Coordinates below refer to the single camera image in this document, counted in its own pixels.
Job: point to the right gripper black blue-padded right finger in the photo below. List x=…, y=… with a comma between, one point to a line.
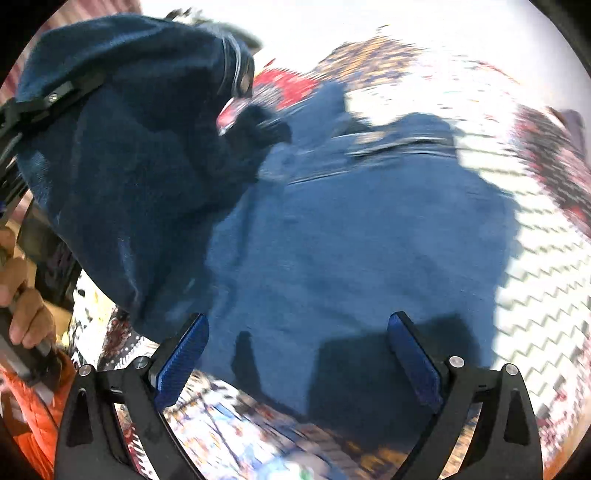
x=505, y=443

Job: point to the dark navy fleece garment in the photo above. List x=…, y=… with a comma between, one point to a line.
x=135, y=177

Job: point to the blue denim jacket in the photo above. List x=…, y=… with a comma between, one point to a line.
x=342, y=228

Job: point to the orange sleeve forearm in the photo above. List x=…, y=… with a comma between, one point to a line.
x=36, y=435

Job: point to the person's left hand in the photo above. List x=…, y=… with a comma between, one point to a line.
x=32, y=322

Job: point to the colourful fleece blanket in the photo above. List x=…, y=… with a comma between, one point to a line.
x=278, y=89

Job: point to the patchwork patterned bedspread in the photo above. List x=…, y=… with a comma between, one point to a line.
x=539, y=310

